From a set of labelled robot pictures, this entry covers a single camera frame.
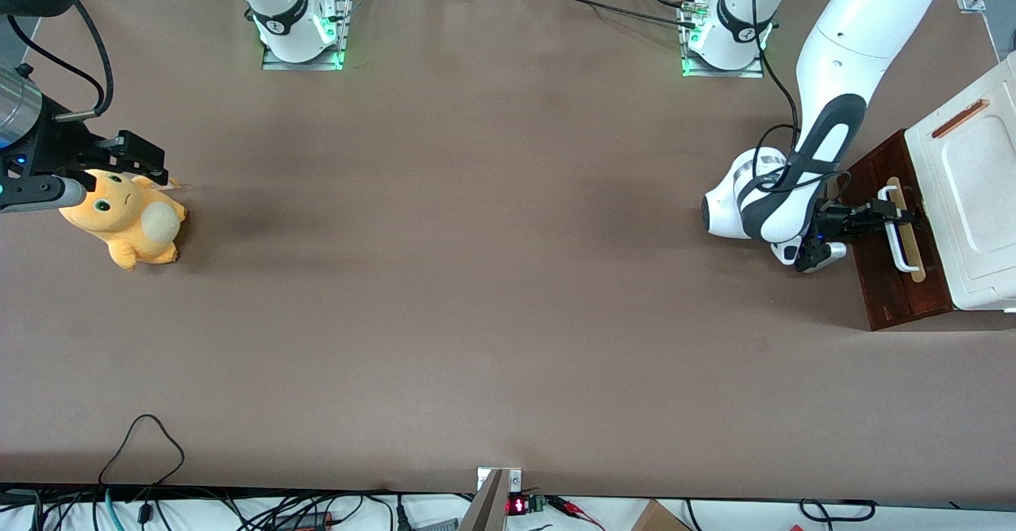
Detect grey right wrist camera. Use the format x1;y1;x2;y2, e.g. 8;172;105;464
0;175;88;214

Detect tan wooden handle strip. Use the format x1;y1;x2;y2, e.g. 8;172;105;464
885;176;927;283

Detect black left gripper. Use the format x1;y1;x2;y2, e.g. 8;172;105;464
816;198;923;243

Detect brown wooden drawer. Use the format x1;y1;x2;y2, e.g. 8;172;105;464
841;129;941;332

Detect red clip wires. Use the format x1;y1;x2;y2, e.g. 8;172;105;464
548;497;606;529

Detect brown cardboard piece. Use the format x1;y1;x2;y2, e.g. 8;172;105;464
631;499;691;531

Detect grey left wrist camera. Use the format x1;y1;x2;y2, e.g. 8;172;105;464
794;237;850;274

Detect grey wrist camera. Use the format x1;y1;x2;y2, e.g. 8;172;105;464
794;237;850;274
0;175;88;214

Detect white drawer handle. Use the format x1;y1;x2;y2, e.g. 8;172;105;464
877;186;922;274

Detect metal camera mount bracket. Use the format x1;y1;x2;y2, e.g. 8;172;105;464
459;468;523;531

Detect black coiled cable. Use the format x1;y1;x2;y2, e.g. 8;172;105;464
798;498;878;522

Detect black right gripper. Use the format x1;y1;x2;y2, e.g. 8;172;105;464
0;98;169;195

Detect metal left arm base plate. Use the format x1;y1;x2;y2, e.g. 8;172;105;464
679;0;765;79

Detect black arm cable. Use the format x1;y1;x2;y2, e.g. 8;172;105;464
6;0;114;123
750;0;842;194

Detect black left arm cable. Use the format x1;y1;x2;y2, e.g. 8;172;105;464
750;0;842;194

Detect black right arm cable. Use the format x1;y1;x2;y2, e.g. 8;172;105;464
6;0;114;123

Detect copper bar on cabinet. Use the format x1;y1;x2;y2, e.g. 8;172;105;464
931;99;991;139

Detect black cable across table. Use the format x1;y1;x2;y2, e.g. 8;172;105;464
548;0;703;28

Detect orange plush toy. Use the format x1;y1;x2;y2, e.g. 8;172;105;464
58;167;188;271

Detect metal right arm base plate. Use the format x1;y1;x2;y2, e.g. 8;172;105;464
262;0;354;71

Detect white cabinet with brown front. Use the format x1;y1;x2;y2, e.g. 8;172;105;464
841;51;1016;332

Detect black looped cable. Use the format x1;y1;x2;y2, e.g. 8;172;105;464
99;414;185;491

